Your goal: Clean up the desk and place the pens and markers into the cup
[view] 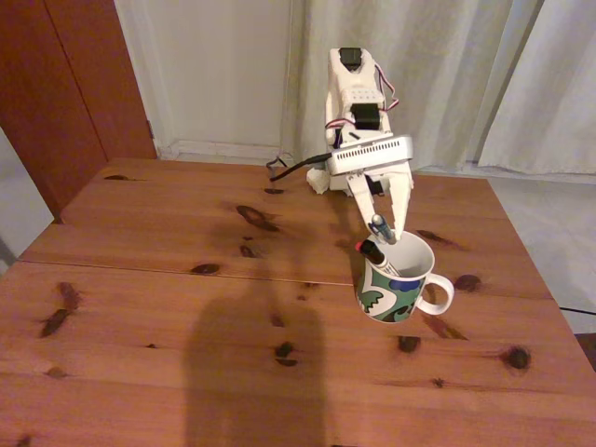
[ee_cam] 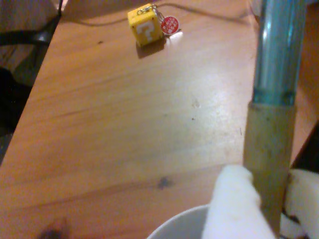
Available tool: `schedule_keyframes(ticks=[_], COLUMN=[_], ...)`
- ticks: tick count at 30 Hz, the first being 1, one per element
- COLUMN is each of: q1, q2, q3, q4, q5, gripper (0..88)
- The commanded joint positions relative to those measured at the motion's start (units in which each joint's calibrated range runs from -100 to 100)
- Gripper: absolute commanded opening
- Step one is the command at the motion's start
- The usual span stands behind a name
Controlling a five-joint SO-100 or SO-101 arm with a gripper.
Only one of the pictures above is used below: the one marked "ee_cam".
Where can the green transparent pen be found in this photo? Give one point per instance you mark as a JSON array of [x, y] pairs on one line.
[[271, 137]]

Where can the red round tag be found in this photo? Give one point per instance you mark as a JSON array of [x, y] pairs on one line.
[[170, 25]]

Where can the white mug green blue pattern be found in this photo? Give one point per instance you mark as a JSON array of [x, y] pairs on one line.
[[184, 226]]

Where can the black chair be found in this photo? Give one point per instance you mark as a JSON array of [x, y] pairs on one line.
[[15, 99]]

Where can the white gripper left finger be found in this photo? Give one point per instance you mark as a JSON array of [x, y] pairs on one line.
[[234, 206]]

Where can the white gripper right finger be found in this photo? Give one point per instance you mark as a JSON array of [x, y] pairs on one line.
[[306, 196]]

